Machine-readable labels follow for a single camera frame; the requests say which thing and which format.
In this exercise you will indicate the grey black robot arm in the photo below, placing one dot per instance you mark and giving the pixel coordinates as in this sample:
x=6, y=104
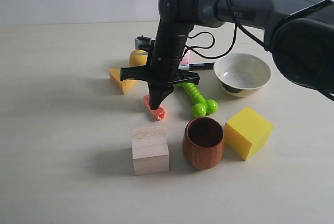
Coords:
x=298, y=34

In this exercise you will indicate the green toy bone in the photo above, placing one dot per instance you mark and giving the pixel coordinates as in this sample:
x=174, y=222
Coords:
x=202, y=106

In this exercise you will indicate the yellow lemon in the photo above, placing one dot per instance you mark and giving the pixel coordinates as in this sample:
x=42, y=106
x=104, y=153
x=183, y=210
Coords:
x=138, y=58

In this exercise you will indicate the orange cheese wedge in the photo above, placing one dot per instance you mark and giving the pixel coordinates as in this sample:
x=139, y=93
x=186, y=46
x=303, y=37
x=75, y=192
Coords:
x=125, y=86

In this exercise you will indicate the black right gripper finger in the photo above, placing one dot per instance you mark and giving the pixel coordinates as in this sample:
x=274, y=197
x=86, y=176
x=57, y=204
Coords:
x=164, y=91

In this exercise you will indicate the pink toy cake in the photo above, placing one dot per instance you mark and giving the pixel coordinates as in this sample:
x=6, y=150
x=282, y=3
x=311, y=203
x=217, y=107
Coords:
x=185, y=57

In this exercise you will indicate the plain wooden cube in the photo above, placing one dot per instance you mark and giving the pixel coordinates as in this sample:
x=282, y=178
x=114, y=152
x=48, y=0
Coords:
x=150, y=151

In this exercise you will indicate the brown wooden cup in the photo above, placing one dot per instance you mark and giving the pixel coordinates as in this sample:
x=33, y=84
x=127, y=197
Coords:
x=203, y=143

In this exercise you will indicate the black white marker pen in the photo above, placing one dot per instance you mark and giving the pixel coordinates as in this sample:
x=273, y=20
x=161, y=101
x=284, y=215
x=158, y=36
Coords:
x=196, y=66

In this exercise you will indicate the white ceramic bowl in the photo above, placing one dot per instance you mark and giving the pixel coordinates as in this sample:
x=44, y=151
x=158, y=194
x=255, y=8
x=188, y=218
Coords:
x=242, y=74

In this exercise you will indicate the yellow cube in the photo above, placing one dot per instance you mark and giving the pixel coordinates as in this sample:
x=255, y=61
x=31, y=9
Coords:
x=247, y=132

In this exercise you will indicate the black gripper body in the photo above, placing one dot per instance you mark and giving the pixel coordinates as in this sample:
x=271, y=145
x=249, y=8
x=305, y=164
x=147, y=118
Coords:
x=164, y=58

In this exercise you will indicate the pink piece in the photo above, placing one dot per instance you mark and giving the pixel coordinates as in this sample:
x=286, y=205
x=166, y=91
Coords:
x=158, y=113

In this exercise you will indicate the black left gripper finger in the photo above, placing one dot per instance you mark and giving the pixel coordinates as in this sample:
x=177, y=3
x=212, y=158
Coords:
x=154, y=96

